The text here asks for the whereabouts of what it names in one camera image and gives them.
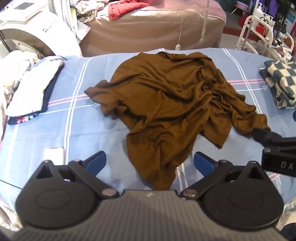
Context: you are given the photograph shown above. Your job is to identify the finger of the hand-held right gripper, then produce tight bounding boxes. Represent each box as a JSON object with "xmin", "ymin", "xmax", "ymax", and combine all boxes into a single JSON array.
[{"xmin": 252, "ymin": 127, "xmax": 283, "ymax": 148}]

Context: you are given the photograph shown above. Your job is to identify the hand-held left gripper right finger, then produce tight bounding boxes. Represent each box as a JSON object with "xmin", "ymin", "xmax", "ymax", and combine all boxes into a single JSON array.
[{"xmin": 180, "ymin": 152, "xmax": 270, "ymax": 200}]

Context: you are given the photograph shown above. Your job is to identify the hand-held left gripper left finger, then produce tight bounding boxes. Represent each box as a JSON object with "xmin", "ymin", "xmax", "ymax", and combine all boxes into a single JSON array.
[{"xmin": 35, "ymin": 151, "xmax": 120, "ymax": 199}]

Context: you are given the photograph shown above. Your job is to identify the brown knit garment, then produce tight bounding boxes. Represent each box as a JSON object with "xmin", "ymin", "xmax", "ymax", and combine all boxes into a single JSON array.
[{"xmin": 84, "ymin": 52, "xmax": 271, "ymax": 190}]

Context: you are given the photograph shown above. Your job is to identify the navy and white clothes pile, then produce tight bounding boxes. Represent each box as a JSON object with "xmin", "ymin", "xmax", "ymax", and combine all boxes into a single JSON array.
[{"xmin": 0, "ymin": 50, "xmax": 42, "ymax": 144}]

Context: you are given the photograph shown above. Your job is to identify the pile of light clothes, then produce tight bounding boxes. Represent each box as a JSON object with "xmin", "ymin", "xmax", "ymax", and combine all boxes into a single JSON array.
[{"xmin": 69, "ymin": 0, "xmax": 111, "ymax": 44}]

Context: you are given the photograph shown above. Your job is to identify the white phone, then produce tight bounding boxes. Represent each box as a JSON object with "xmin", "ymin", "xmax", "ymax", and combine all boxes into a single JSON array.
[{"xmin": 43, "ymin": 146, "xmax": 65, "ymax": 165}]

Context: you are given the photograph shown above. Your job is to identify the checkered folded garment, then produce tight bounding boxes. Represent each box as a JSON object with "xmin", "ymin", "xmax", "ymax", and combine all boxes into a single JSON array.
[{"xmin": 259, "ymin": 60, "xmax": 296, "ymax": 110}]

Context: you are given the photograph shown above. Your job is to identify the dark floral garment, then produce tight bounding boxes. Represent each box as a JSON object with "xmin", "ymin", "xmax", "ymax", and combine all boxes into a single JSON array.
[{"xmin": 8, "ymin": 111, "xmax": 40, "ymax": 126}]

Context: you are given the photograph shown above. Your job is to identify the white garment with navy trim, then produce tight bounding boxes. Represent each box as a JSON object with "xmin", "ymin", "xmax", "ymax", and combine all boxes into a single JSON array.
[{"xmin": 6, "ymin": 59, "xmax": 65, "ymax": 116}]

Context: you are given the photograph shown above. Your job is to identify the white metal rack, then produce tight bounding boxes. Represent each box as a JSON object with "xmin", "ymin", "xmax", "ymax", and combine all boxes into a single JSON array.
[{"xmin": 236, "ymin": 15, "xmax": 295, "ymax": 55}]

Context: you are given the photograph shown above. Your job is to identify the red box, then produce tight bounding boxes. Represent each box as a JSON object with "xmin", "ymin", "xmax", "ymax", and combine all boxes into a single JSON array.
[{"xmin": 238, "ymin": 15, "xmax": 250, "ymax": 27}]

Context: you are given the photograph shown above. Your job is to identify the white pump bottle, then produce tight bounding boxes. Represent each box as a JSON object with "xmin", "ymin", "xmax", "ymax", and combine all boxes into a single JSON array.
[{"xmin": 256, "ymin": 2, "xmax": 265, "ymax": 18}]

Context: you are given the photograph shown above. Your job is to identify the clear plastic pole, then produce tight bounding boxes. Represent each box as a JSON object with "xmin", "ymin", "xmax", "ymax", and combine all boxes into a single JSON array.
[{"xmin": 199, "ymin": 0, "xmax": 212, "ymax": 43}]

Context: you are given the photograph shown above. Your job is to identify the pink basin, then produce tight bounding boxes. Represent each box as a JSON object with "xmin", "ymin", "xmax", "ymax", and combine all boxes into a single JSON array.
[{"xmin": 235, "ymin": 0, "xmax": 251, "ymax": 10}]

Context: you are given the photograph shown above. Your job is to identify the white machine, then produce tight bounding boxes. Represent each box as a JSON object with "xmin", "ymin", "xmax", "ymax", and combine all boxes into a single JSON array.
[{"xmin": 0, "ymin": 0, "xmax": 83, "ymax": 57}]

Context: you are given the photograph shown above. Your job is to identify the red padded jacket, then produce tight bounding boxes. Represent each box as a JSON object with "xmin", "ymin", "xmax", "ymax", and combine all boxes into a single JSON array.
[{"xmin": 108, "ymin": 0, "xmax": 150, "ymax": 21}]

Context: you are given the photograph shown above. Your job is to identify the thin black cable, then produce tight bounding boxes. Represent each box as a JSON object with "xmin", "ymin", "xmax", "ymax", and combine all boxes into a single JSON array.
[{"xmin": 0, "ymin": 178, "xmax": 25, "ymax": 189}]

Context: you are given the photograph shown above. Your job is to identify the white cord with switch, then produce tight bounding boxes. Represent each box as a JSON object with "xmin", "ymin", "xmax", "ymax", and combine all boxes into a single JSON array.
[{"xmin": 175, "ymin": 9, "xmax": 185, "ymax": 50}]

